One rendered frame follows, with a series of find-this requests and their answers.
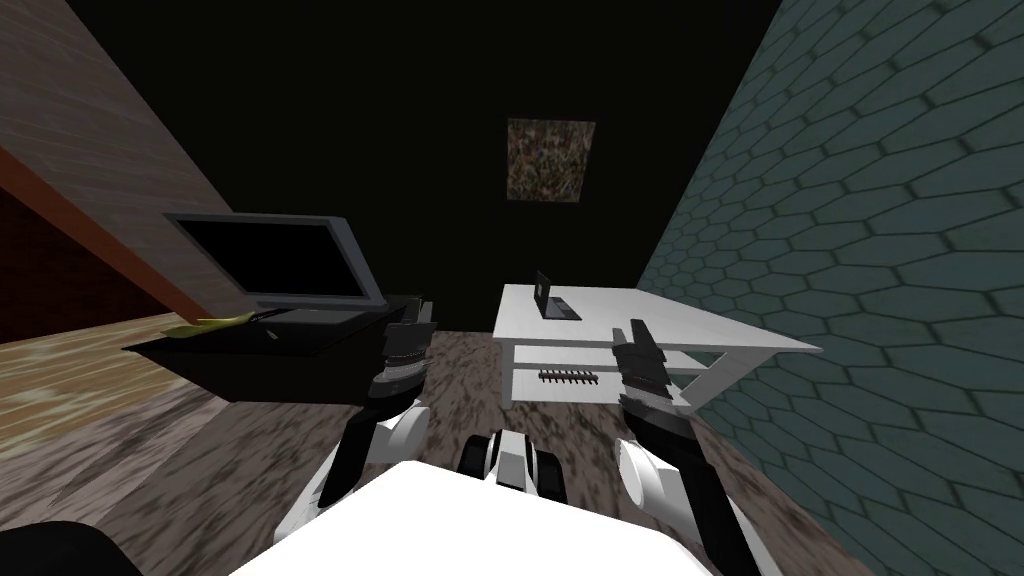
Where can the yellow banana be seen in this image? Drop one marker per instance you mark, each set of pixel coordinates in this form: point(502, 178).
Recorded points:
point(214, 325)

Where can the white desk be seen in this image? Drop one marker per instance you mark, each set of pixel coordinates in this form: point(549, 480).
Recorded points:
point(640, 320)

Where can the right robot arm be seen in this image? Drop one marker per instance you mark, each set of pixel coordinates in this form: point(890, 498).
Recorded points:
point(696, 488)

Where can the brown speckled wall picture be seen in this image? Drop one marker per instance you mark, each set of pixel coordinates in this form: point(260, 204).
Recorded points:
point(550, 160)

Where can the black low table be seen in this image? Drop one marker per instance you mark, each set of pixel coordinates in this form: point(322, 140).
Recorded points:
point(264, 368)

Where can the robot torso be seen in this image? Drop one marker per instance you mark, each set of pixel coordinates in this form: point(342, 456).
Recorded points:
point(480, 528)

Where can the black laptop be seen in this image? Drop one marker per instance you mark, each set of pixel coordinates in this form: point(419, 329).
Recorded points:
point(557, 308)

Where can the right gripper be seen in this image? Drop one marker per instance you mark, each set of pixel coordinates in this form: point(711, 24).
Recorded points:
point(642, 372)

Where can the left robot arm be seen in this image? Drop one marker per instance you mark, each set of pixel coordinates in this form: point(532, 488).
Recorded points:
point(352, 456)

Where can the grey framed television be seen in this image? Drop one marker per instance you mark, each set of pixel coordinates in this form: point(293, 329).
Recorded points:
point(272, 260)

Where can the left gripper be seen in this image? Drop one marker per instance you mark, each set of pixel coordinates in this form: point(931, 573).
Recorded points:
point(408, 346)

